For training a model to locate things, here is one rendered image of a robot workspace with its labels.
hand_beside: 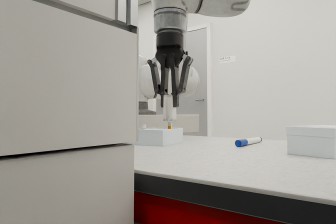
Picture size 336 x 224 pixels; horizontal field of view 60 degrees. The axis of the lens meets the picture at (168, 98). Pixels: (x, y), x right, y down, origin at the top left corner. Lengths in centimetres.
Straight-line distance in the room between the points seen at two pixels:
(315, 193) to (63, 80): 26
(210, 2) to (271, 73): 309
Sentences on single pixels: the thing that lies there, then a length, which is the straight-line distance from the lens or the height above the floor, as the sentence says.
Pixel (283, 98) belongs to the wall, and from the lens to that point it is 381.
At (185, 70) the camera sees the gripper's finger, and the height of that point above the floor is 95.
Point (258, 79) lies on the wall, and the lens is 394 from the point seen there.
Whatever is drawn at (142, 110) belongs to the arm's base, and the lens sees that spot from 127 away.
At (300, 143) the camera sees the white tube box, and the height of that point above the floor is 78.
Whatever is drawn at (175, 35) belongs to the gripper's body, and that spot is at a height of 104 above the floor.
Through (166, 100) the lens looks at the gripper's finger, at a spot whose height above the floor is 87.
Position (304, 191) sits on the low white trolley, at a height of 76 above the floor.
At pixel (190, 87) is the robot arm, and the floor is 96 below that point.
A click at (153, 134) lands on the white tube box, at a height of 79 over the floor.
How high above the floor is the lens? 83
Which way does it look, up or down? 3 degrees up
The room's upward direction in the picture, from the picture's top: straight up
